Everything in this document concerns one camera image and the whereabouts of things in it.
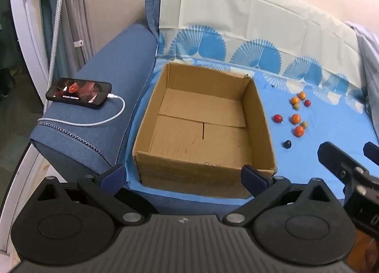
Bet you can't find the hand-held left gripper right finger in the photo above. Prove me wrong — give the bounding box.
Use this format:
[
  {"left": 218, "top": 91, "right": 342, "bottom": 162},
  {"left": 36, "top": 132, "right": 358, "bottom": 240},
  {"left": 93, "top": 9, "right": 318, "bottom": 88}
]
[{"left": 223, "top": 166, "right": 337, "bottom": 228}]

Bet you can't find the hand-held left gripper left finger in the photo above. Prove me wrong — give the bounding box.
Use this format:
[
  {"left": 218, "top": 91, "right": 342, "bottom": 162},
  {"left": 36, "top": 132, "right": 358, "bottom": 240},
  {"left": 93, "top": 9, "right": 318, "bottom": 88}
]
[{"left": 36, "top": 164, "right": 143, "bottom": 227}]

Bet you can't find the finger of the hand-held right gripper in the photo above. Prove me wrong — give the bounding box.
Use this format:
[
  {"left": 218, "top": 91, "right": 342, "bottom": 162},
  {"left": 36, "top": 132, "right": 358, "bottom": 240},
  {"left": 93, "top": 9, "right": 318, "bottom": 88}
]
[
  {"left": 317, "top": 141, "right": 369, "bottom": 185},
  {"left": 364, "top": 142, "right": 379, "bottom": 161}
]

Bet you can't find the brown cardboard box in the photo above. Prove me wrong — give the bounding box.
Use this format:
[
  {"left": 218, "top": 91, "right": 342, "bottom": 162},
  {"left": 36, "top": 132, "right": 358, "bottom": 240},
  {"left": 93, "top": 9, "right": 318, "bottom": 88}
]
[{"left": 132, "top": 62, "right": 278, "bottom": 199}]

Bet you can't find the blue fan-print sheet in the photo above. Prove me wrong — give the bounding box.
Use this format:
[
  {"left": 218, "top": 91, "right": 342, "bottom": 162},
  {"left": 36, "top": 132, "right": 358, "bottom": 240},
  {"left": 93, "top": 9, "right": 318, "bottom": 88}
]
[{"left": 126, "top": 0, "right": 379, "bottom": 199}]

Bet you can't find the grey patterned blanket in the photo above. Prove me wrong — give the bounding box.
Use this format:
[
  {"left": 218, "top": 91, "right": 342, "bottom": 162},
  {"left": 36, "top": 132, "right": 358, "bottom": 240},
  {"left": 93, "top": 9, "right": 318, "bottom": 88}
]
[{"left": 345, "top": 21, "right": 379, "bottom": 140}]

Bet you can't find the black smartphone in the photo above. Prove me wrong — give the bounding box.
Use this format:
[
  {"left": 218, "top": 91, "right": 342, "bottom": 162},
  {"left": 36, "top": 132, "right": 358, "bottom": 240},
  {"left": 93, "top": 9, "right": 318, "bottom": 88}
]
[{"left": 45, "top": 78, "right": 112, "bottom": 110}]

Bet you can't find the teal curtain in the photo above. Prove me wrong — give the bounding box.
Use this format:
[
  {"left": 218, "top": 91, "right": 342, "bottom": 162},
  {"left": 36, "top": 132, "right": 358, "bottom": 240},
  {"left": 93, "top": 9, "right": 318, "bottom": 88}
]
[{"left": 39, "top": 0, "right": 72, "bottom": 80}]

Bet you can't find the grey curtain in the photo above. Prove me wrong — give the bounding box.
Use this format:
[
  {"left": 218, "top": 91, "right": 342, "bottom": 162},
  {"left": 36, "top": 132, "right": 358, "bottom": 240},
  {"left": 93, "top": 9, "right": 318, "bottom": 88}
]
[{"left": 63, "top": 0, "right": 96, "bottom": 66}]

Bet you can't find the white charging cable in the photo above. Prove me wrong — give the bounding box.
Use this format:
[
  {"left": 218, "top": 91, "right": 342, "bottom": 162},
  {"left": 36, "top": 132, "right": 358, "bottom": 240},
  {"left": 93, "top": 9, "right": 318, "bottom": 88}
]
[{"left": 37, "top": 93, "right": 126, "bottom": 127}]

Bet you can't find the garment steamer with braided hose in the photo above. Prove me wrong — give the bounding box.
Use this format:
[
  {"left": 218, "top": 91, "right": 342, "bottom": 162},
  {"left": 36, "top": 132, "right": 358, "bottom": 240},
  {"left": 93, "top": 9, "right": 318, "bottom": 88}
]
[{"left": 43, "top": 0, "right": 66, "bottom": 114}]

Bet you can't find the white door frame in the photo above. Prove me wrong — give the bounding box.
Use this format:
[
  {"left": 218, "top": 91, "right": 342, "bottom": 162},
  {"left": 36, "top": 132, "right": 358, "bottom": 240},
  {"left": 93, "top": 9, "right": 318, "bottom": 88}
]
[{"left": 7, "top": 0, "right": 53, "bottom": 87}]

